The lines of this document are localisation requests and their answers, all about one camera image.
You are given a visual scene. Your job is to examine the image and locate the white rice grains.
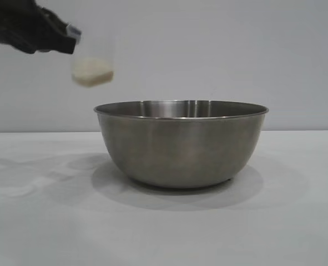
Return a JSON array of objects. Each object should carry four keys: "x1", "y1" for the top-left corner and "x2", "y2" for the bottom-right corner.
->
[{"x1": 71, "y1": 57, "x2": 115, "y2": 89}]

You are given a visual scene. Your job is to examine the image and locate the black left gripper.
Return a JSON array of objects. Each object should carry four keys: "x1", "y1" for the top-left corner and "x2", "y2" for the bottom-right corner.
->
[{"x1": 0, "y1": 0, "x2": 79, "y2": 55}]

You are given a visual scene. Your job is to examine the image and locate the translucent plastic measuring cup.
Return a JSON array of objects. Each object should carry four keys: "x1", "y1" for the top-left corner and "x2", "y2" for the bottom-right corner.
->
[{"x1": 67, "y1": 23, "x2": 118, "y2": 89}]

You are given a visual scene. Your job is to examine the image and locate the stainless steel mixing bowl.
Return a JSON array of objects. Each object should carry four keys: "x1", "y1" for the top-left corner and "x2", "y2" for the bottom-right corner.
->
[{"x1": 93, "y1": 100, "x2": 270, "y2": 191}]

